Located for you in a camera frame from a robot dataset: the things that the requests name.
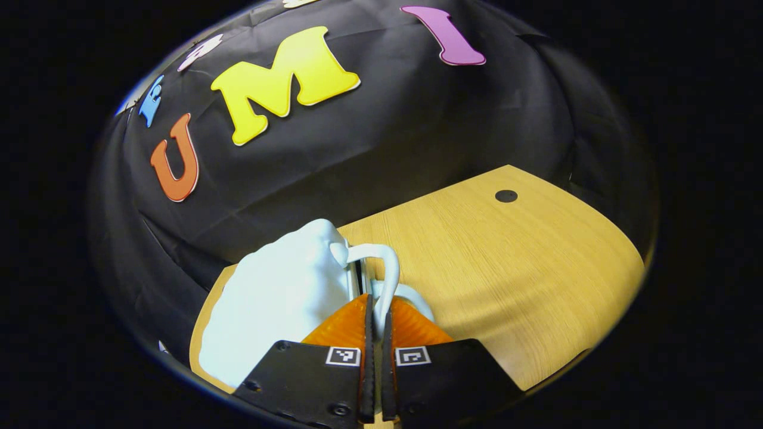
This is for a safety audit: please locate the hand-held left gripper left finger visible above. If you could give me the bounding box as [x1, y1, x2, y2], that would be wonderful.
[231, 293, 376, 429]

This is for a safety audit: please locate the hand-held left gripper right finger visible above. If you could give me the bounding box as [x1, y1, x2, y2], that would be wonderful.
[380, 296, 526, 428]

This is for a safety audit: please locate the black backdrop cloth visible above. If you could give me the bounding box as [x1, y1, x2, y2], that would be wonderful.
[88, 0, 659, 365]

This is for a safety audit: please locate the light blue suitcase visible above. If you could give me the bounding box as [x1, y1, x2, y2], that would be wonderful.
[197, 218, 437, 390]

